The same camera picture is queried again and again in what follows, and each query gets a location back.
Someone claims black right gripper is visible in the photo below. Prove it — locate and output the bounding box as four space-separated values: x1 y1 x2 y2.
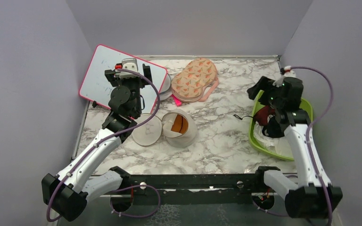
247 76 284 110

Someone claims black and orange bra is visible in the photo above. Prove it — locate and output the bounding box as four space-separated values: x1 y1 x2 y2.
171 114 189 134

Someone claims white mesh laundry bag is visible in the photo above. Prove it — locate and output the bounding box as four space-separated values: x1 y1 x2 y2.
132 109 198 148

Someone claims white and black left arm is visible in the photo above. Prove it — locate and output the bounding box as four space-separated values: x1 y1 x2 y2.
41 61 159 222

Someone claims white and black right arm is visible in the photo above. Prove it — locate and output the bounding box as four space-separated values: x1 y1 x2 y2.
247 76 343 219

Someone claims orange patterned bra wash bag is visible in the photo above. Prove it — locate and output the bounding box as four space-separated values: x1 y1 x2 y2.
171 58 219 103

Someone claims dark red cloth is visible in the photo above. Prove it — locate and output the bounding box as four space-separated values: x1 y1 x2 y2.
253 105 275 126

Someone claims pink framed whiteboard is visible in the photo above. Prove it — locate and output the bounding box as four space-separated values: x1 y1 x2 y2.
79 44 168 109

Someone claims white round object behind whiteboard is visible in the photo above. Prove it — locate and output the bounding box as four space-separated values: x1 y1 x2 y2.
159 74 172 101

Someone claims green plastic basin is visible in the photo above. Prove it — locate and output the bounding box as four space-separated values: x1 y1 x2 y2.
248 91 314 161

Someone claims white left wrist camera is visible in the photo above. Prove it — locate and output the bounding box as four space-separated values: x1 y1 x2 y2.
115 58 138 79

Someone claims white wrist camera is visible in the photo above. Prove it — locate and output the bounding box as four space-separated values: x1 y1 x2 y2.
115 58 138 79
272 65 296 87

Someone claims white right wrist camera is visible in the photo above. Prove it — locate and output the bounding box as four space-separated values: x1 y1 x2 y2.
272 65 296 87

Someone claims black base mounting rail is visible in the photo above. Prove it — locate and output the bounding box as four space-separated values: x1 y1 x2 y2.
109 174 275 212

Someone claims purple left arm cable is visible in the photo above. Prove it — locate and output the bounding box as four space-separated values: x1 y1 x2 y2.
46 68 161 223

